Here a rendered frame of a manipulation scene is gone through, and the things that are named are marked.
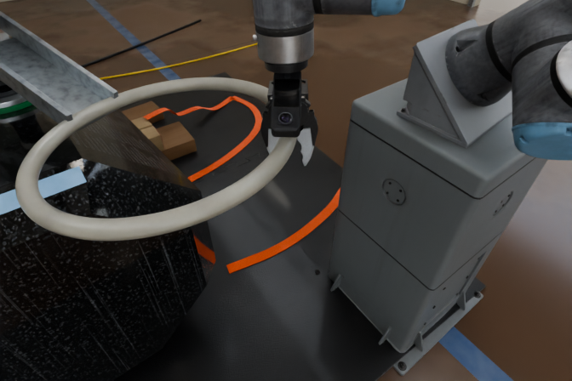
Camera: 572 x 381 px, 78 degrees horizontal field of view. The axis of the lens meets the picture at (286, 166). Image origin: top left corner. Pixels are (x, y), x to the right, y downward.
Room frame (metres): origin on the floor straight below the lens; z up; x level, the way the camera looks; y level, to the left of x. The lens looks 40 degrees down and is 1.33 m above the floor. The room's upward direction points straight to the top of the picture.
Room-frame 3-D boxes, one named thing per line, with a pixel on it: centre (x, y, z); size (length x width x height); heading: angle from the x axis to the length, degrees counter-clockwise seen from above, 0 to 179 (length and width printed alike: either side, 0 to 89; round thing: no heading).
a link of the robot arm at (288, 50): (0.55, 0.00, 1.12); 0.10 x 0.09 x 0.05; 89
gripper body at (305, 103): (0.56, 0.00, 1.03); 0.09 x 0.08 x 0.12; 178
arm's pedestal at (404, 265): (0.80, -0.45, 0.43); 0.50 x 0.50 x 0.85; 36
